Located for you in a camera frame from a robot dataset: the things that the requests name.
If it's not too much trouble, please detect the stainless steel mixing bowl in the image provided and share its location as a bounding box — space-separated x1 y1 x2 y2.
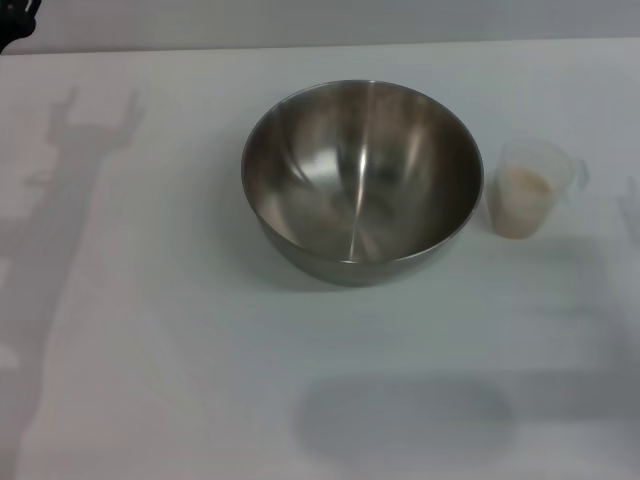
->
241 79 485 289

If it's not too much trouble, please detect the white rice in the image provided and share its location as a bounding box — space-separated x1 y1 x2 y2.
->
492 167 554 240

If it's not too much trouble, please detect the clear plastic measuring cup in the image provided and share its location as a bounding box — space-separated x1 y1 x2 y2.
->
487 141 590 241

